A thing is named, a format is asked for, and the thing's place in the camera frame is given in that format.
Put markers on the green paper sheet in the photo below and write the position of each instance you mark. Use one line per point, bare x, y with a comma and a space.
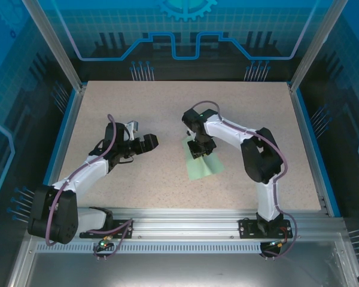
209, 170

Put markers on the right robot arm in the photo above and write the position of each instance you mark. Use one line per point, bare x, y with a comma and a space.
266, 197

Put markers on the sheet metal panel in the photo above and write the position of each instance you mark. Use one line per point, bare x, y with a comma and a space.
182, 269

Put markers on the aluminium mounting beam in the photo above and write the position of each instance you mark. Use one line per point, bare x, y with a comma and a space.
182, 224

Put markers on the aluminium table side rail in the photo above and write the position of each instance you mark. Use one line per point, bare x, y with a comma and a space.
300, 119
63, 149

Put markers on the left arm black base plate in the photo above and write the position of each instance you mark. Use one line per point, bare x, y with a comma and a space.
121, 224

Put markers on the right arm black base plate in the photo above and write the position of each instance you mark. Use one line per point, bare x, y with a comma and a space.
248, 228

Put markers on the aluminium frame post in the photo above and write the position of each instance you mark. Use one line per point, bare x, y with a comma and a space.
316, 45
55, 45

